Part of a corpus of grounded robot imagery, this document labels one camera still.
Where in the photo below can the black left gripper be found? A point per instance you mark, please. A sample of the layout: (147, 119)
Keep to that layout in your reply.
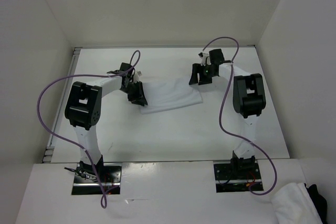
(138, 98)

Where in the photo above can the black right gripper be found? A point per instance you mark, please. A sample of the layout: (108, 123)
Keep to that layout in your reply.
(196, 70)

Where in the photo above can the white skirt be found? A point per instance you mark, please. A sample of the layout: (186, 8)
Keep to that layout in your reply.
(169, 95)

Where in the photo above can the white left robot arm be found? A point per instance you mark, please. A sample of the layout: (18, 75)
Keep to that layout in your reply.
(83, 110)

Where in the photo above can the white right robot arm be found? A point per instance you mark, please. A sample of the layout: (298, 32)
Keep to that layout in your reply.
(248, 99)

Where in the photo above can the white cloth pile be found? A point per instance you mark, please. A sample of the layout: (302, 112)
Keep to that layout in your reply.
(292, 204)

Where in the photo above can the black cloth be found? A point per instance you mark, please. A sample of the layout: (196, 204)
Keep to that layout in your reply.
(319, 202)

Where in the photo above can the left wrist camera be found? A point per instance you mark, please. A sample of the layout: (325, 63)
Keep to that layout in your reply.
(136, 76)

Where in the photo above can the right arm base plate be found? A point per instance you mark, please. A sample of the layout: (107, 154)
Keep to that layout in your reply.
(226, 181)

